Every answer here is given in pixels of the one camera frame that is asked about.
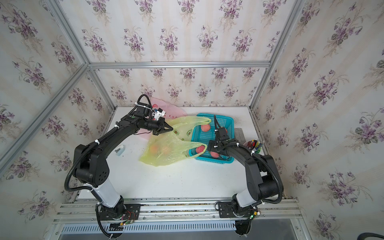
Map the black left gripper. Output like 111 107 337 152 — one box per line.
143 117 174 135

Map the pink peach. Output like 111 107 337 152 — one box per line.
196 145 206 154
201 124 211 133

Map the yellow-green plastic bag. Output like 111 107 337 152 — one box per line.
139 116 211 167

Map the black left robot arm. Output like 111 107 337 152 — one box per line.
64 99 173 219

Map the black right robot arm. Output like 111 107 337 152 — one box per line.
208 116 284 215

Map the pink plastic bag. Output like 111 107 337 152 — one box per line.
137 98 187 140

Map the teal plastic basket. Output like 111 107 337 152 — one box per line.
191 113 235 164

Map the grey sharpening stone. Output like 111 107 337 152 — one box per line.
235 128 246 144

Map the cup of coloured pens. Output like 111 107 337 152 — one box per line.
244 140 264 154

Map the small white blue object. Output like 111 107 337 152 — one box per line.
114 145 125 156

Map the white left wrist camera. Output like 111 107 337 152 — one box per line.
152 109 166 121

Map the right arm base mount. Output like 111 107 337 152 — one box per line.
215 200 261 237

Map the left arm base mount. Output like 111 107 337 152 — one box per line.
96 204 141 232

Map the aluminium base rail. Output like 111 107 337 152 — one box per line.
44 198 311 240

